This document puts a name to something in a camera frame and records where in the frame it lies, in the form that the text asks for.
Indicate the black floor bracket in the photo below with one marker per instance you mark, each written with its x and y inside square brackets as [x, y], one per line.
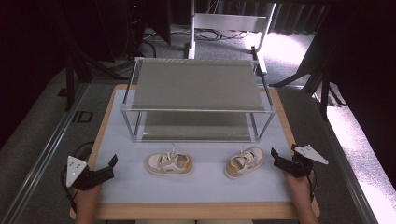
[82, 116]

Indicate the person's left hand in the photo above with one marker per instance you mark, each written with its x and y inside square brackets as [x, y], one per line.
[88, 193]

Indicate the black tripod stand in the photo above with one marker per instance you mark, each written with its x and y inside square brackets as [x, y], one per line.
[73, 71]
[314, 79]

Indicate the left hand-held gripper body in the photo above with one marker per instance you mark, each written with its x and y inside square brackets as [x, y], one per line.
[75, 169]

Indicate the white table mat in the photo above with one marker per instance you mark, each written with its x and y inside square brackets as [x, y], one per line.
[193, 186]

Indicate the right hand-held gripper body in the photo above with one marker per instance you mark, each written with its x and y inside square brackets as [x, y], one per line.
[303, 160]

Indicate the person's right hand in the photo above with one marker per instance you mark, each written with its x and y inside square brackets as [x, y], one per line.
[297, 185]

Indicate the metal floor rail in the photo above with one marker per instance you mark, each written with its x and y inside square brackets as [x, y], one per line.
[342, 158]
[40, 158]

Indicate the dark curtain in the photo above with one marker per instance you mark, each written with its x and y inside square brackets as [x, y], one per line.
[295, 17]

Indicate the white metal stand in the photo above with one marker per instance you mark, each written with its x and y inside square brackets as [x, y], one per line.
[229, 23]

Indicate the beige child's sneaker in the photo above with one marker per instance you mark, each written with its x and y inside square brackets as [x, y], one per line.
[244, 162]
[169, 163]

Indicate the two-tier metal shoe rack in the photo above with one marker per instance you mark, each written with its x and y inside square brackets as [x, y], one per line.
[197, 85]

